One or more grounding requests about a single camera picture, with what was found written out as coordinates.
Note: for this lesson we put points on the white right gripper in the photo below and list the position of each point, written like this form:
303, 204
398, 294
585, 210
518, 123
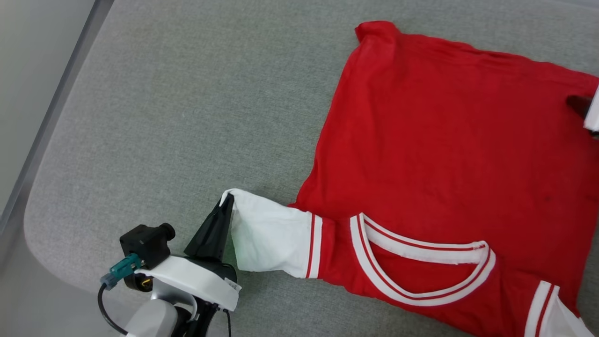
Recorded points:
593, 110

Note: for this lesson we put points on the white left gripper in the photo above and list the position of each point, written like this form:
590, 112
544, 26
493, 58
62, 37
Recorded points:
196, 281

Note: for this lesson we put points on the red white basketball jersey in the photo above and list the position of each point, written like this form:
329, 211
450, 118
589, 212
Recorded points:
444, 140

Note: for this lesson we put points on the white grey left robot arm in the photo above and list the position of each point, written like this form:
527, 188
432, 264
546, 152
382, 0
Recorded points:
149, 320

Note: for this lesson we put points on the black cylinder on left gripper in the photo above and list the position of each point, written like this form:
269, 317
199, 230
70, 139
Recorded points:
138, 282

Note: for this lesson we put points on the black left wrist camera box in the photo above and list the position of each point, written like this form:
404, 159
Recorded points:
145, 243

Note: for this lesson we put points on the teal left camera connector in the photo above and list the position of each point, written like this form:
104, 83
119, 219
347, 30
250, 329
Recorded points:
122, 267

